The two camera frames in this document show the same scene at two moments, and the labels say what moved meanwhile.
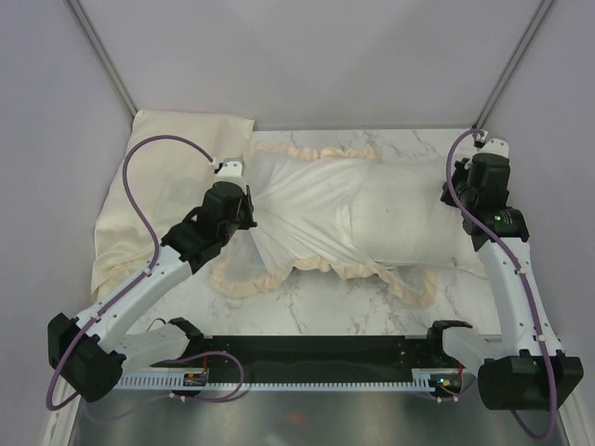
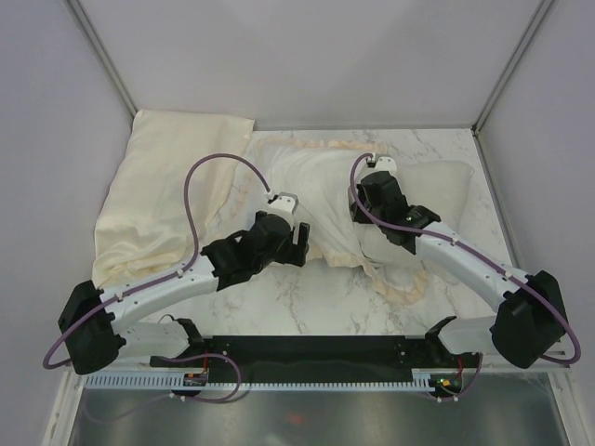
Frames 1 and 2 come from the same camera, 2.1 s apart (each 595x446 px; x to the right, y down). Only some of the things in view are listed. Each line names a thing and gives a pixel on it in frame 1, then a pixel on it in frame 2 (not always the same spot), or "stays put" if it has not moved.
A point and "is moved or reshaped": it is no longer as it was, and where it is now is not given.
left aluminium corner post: [97, 45] stays put
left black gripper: [246, 220] -> [296, 254]
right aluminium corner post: [513, 64] stays put
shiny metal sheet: [310, 417] stays put
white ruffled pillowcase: [299, 202] is moved or reshaped
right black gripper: [464, 170] -> [361, 194]
